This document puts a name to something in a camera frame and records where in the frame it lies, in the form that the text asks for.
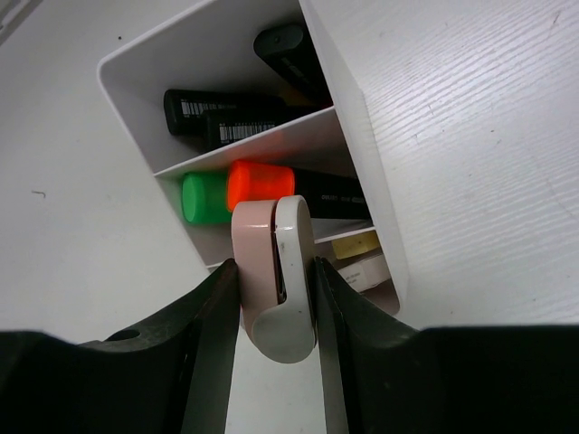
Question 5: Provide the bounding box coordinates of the tan small eraser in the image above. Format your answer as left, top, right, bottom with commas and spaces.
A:
331, 231, 380, 259

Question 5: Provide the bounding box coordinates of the aluminium frame rail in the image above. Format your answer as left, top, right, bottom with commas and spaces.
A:
0, 0, 29, 44

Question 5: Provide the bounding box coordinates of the yellow highlighter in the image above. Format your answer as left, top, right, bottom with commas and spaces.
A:
252, 23, 333, 107

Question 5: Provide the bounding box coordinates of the orange highlighter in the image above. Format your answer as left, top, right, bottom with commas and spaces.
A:
226, 160, 370, 220

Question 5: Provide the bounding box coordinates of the pink white eraser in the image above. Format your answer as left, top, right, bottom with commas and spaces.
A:
232, 195, 317, 364

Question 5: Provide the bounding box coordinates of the white small eraser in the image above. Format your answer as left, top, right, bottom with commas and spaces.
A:
338, 254, 391, 293

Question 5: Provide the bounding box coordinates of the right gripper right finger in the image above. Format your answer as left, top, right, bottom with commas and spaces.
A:
315, 258, 421, 433

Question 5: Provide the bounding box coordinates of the white divided paper container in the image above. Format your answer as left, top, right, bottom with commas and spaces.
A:
98, 1, 409, 312

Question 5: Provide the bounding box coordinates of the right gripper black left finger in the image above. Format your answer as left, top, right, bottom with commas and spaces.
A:
82, 259, 240, 433

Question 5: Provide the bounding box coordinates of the green highlighter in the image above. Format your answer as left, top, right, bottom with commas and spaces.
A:
181, 171, 232, 225

